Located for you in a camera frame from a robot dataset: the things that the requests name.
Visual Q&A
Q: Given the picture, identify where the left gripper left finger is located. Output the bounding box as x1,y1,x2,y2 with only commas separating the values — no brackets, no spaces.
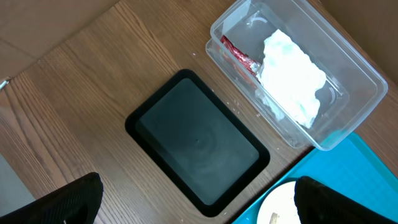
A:
1,172,104,224

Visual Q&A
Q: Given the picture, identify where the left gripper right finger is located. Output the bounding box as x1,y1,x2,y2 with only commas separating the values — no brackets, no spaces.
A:
294,176,396,224

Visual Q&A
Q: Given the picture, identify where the white napkin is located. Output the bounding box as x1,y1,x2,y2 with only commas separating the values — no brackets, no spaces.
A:
256,29,326,129

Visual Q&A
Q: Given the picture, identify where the red sauce packet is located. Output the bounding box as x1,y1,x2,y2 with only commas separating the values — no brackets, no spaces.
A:
220,35,261,77

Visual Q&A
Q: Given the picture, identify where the large white dirty plate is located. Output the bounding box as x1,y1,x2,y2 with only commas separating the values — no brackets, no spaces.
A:
257,181,301,224

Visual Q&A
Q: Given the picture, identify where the teal serving tray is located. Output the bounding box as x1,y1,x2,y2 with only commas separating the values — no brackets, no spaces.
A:
234,133,397,223

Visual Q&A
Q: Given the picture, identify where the black tray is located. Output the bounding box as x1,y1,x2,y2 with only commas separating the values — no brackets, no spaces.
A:
124,69,271,217

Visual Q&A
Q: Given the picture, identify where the clear plastic bin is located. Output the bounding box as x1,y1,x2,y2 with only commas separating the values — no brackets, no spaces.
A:
206,0,388,151

